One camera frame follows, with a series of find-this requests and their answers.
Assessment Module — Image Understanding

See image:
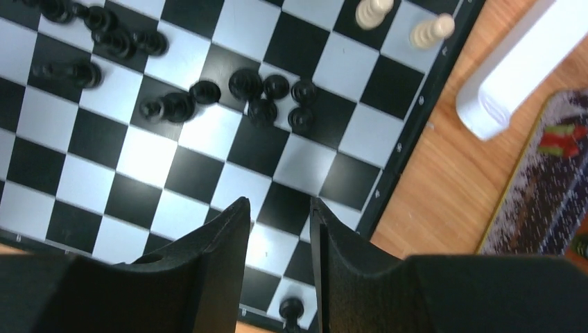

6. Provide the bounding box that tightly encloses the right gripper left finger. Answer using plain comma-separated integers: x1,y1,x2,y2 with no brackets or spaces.
1,197,250,332

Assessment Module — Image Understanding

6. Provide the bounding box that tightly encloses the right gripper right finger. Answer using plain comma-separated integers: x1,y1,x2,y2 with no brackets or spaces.
310,198,587,332

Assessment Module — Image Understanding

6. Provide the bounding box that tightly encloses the black chess piece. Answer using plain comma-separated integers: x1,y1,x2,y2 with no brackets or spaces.
279,297,304,333

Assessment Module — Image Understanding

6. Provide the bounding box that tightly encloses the white chess pawn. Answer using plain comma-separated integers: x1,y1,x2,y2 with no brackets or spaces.
409,13,455,49

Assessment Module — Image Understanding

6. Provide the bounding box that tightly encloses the white chess piece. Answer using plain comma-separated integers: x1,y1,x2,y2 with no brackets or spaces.
355,0,395,30

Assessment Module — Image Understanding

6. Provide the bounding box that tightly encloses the black white chessboard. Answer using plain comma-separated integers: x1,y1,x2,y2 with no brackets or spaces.
1,1,483,332

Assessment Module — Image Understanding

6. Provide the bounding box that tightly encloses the gold metal tin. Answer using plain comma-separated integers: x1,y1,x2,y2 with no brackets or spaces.
476,89,587,255

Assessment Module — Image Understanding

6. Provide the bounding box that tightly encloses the metal pole with base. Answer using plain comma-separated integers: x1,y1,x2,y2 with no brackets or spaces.
456,0,587,141

